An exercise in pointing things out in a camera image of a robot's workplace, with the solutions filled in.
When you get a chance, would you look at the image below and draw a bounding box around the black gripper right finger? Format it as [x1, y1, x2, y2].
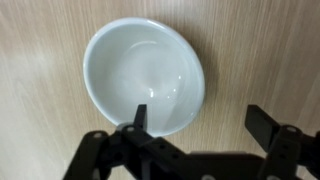
[245, 105, 320, 180]

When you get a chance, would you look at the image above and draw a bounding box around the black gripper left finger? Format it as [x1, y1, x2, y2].
[63, 103, 188, 180]

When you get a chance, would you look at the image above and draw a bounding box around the white ceramic bowl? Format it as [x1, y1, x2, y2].
[83, 17, 205, 136]

